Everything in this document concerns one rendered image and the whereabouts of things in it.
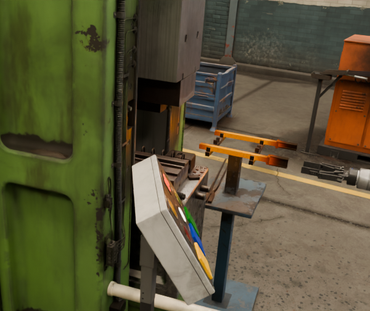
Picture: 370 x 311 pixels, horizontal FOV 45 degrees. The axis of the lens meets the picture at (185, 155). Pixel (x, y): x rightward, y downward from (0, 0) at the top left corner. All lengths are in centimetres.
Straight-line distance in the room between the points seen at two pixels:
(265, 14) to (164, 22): 792
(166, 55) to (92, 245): 68
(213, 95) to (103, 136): 408
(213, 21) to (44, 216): 840
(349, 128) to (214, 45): 524
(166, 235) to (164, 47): 69
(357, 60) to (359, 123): 66
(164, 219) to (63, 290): 86
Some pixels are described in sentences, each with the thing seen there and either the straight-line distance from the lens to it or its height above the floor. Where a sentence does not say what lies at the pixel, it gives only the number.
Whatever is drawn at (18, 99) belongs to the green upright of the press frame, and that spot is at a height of 128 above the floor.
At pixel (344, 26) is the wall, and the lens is 907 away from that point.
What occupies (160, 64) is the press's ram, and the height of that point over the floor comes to 142.
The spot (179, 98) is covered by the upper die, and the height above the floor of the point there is 130.
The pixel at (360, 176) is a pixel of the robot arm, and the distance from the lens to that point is 200.
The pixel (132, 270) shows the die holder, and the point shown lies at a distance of 195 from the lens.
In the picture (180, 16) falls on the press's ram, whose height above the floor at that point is 158.
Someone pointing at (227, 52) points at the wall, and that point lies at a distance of 966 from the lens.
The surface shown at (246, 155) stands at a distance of 206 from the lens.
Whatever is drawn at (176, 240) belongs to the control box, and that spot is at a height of 112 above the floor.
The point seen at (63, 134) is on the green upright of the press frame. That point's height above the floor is 119.
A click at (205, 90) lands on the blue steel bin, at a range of 542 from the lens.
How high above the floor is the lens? 169
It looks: 21 degrees down
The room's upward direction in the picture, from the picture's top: 5 degrees clockwise
